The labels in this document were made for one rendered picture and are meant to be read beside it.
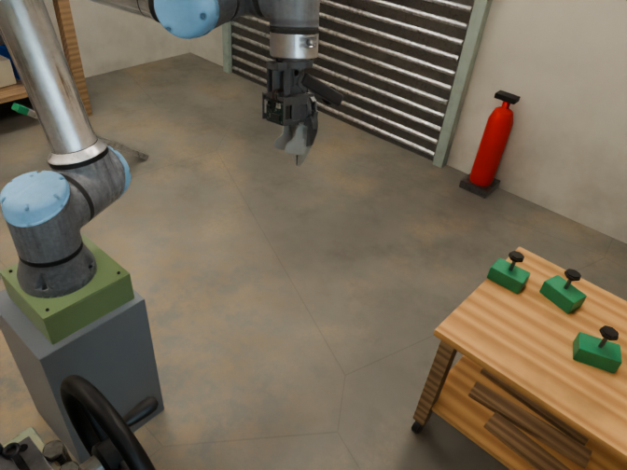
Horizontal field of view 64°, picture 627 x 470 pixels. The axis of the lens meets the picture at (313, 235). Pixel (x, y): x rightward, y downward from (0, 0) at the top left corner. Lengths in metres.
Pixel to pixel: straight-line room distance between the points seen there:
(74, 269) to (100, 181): 0.24
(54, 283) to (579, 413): 1.36
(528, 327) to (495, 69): 1.86
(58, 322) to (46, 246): 0.20
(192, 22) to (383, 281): 1.76
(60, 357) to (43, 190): 0.43
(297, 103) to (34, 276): 0.80
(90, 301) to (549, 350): 1.26
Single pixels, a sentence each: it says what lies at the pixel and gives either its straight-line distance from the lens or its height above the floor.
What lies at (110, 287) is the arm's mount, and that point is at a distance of 1.44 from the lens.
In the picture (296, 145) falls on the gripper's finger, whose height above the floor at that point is 1.13.
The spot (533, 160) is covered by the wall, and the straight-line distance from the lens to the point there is 3.22.
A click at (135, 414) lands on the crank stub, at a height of 0.93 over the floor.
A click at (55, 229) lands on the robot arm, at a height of 0.83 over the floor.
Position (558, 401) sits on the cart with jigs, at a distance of 1.49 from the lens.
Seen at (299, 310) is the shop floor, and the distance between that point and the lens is 2.21.
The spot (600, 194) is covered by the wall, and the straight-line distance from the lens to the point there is 3.18.
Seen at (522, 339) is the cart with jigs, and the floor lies 0.53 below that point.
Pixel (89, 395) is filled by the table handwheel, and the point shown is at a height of 0.95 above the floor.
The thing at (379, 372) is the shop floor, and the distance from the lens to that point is 2.05.
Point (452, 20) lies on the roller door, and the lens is 3.19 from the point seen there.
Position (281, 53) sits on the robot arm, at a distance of 0.96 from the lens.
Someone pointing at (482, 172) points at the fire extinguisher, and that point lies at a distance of 3.17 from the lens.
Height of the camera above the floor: 1.60
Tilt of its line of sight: 38 degrees down
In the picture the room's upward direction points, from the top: 6 degrees clockwise
